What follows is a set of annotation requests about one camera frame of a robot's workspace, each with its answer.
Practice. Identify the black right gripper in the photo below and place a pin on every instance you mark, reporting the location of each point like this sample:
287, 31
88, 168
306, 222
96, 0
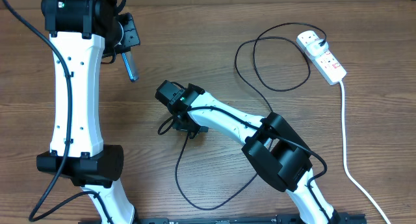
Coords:
179, 126

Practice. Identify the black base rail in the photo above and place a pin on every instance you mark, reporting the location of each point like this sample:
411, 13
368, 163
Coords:
278, 219

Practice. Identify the white power strip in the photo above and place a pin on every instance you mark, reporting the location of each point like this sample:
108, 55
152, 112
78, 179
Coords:
328, 66

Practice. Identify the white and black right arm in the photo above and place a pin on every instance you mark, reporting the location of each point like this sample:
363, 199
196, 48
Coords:
276, 152

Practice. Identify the blue Galaxy smartphone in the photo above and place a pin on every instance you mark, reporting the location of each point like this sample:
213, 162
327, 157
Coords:
130, 66

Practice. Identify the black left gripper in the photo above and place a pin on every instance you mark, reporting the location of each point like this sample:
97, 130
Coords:
132, 40

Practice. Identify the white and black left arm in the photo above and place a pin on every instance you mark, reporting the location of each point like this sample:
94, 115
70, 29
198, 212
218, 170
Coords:
84, 32

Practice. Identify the white charger plug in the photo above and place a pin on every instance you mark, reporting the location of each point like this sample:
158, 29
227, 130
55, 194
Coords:
317, 48

